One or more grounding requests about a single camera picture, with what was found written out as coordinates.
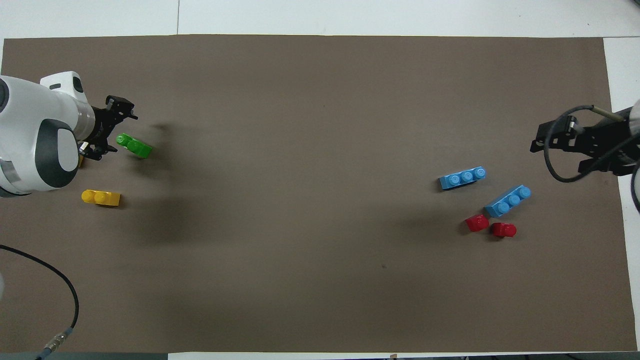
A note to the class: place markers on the green two-stud toy block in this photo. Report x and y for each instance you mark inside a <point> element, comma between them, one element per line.
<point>135,146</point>

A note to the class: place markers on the blue three-stud toy block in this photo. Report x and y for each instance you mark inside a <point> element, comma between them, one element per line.
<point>462,178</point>
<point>507,201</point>

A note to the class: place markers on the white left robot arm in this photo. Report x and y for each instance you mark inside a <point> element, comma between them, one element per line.
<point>35,135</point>

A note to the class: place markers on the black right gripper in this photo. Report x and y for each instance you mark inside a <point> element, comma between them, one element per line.
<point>612,142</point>

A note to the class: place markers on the red one-stud toy block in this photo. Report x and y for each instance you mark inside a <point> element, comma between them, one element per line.
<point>504,230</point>
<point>477,223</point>

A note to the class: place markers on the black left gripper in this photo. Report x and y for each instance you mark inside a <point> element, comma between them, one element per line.
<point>100,131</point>

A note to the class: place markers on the brown paper table mat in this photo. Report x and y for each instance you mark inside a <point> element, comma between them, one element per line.
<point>310,150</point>

